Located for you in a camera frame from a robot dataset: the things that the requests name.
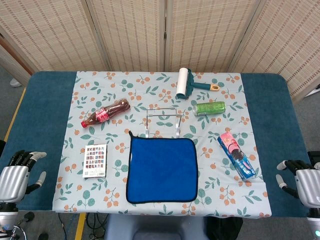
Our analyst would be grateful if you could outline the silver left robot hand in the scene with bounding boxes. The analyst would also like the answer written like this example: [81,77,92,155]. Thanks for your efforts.
[0,149,48,203]

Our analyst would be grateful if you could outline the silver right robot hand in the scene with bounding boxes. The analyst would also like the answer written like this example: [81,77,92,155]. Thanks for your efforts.
[275,159,320,208]

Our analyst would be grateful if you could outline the blue cloth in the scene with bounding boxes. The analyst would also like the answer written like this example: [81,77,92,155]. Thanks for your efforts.
[126,130,198,205]

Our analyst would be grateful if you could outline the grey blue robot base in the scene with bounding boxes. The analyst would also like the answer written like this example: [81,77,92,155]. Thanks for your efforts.
[104,214,208,240]

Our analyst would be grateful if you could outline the black box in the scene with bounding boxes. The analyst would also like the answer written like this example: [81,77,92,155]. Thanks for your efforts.
[307,150,320,163]

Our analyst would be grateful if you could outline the teal plush table cover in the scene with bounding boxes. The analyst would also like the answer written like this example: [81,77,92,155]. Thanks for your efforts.
[0,70,320,218]

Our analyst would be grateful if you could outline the blue and pink cookie box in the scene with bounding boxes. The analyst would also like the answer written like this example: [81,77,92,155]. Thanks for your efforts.
[216,132,257,180]

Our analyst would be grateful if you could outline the card box with picture grid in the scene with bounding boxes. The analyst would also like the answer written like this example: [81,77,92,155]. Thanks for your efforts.
[82,143,108,179]

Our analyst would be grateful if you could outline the black bag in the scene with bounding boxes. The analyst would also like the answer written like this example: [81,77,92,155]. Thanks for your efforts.
[206,216,244,240]

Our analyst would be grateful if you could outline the cola bottle with red label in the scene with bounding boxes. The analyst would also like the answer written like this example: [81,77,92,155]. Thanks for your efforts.
[80,98,131,129]

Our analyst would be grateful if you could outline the green drink can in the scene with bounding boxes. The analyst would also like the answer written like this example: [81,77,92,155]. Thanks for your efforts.
[193,101,227,117]

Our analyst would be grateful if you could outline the woven folding screen panel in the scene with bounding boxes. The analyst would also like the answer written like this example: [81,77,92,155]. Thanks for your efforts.
[86,0,166,73]
[228,0,320,101]
[0,0,112,76]
[164,0,262,73]

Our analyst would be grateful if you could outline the floral print tablecloth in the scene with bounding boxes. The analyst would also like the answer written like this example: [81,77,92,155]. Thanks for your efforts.
[51,70,273,218]

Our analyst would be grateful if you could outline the black floor cable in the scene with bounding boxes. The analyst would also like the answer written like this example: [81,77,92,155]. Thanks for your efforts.
[57,212,108,240]

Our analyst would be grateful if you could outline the small metal wire rack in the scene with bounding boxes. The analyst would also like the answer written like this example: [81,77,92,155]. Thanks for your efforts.
[145,107,183,139]

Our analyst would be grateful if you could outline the teal handled lint roller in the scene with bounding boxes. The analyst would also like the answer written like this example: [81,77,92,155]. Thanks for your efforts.
[175,67,221,100]

